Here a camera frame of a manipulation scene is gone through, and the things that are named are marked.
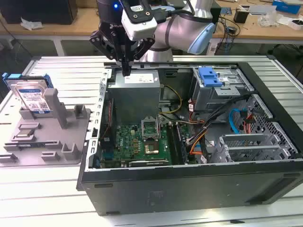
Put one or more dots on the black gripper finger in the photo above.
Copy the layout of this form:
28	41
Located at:
101	41
144	48

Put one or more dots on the hard disk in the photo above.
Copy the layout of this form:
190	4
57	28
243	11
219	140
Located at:
30	94

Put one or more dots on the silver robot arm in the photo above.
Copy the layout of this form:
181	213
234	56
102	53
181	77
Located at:
180	30

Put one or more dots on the silver disk bay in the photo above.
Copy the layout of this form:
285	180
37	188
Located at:
246	137

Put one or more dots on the wooden desk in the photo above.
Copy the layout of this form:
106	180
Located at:
82	26

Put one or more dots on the grey power supply unit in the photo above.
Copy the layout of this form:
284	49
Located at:
135	99

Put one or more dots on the large black box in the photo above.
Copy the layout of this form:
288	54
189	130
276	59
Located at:
38	11

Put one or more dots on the blue plastic drive latch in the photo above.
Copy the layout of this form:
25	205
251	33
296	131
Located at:
209	76

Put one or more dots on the crumpled white plastic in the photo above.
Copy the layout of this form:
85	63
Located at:
30	23

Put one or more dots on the silver drive cage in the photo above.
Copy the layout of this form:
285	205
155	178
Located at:
206	99

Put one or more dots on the metal locking lever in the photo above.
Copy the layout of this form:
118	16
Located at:
160	130

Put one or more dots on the grey parts rack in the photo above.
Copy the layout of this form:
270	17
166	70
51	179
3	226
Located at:
78	132

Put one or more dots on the green motherboard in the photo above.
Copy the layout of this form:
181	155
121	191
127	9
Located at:
127	142

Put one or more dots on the CPU socket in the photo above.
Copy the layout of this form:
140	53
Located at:
151	148

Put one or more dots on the small black box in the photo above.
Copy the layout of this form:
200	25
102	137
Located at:
241	16

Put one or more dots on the black RAM slot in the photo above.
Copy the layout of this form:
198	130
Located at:
173	146

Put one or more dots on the installed RAM stick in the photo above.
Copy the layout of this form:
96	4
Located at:
181	146

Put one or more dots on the black graphics card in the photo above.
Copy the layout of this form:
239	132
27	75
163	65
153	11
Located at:
149	163

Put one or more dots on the spare CPU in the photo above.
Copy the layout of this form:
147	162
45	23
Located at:
26	133

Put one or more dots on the spare RAM stick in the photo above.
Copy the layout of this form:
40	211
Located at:
33	144

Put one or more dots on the flat silver box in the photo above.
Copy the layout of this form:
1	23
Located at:
262	10

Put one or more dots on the clear plastic bags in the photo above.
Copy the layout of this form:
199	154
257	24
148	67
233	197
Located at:
267	20

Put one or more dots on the black PC case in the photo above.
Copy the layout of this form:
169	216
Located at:
165	189

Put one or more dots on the blue box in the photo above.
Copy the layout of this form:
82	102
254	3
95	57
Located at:
288	6

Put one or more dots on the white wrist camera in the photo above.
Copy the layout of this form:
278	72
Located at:
142	30

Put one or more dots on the black camera bracket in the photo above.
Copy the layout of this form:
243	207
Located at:
142	16

